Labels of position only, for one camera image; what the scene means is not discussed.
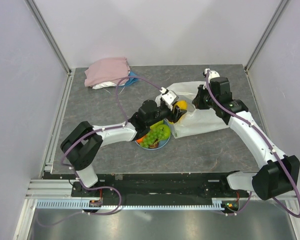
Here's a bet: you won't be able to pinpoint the yellow mango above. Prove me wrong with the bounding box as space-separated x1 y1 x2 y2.
168 100 188 124

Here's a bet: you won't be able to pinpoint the white plastic bag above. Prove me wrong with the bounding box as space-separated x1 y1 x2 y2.
167 81 228 139

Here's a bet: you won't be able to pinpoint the green grapes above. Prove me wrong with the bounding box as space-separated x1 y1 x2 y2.
138 131 160 149

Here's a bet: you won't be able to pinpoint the orange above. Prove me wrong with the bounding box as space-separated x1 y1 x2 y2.
136 137 144 144

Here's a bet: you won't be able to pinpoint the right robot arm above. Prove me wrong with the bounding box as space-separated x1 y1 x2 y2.
192 77 300 201

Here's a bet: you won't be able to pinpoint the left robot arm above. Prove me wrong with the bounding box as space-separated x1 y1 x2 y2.
60 100 187 197

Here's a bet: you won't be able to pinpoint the green apple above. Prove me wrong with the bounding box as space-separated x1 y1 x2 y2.
150 120 171 141

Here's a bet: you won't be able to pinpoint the blue plate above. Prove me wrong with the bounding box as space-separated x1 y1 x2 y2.
135 120 171 150

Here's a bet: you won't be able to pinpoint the blue cloth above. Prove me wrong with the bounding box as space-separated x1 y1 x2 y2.
118 71 138 88

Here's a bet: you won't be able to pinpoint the white cloth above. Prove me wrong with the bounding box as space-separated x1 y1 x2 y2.
92 81 117 90

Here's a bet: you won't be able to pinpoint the pink cloth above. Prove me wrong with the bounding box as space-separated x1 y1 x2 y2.
84 57 131 87

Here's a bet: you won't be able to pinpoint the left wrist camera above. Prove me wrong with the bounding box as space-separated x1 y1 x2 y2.
160 87 179 106

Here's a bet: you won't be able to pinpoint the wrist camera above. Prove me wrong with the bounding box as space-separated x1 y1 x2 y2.
160 87 179 106
203 68 220 83

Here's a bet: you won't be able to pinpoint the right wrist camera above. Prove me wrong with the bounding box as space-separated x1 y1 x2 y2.
203 68 220 83

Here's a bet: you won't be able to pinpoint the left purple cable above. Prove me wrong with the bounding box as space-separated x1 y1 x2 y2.
61 76 167 173

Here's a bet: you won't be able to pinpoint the purple cable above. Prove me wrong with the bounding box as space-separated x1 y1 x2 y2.
61 76 167 173
206 69 300 218

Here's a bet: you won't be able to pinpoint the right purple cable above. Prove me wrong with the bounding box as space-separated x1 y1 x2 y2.
206 69 300 218

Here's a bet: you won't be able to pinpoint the cable duct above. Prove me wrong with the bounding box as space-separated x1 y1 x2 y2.
36 199 226 211

